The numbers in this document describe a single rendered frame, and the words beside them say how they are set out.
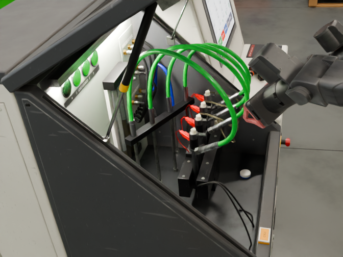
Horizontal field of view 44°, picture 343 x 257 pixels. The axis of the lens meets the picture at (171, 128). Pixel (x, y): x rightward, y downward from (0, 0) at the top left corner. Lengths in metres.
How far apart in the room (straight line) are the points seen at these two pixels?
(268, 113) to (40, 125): 0.52
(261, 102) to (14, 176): 0.66
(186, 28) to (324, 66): 0.85
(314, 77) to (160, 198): 0.48
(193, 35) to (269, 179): 0.57
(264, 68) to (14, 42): 0.63
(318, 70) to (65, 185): 0.67
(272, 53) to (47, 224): 0.78
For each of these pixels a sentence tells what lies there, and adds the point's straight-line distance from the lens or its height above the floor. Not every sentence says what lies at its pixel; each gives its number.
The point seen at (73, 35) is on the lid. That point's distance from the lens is 0.84.
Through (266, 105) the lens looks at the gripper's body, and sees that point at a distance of 0.90.
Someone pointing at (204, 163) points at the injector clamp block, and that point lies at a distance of 1.44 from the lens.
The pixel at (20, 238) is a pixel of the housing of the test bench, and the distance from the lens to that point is 1.38.
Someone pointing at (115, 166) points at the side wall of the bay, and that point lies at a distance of 1.01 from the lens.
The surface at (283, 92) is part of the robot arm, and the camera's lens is 0.85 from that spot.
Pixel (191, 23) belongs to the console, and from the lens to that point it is 1.54.
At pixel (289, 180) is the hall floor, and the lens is 2.89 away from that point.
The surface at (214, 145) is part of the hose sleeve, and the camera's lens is 1.17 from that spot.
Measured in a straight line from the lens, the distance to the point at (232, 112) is 1.08.
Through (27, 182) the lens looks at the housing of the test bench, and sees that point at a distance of 1.18.
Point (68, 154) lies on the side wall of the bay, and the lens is 1.04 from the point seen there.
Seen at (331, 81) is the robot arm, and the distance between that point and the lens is 0.74.
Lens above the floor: 1.88
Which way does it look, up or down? 34 degrees down
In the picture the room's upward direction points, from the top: 5 degrees counter-clockwise
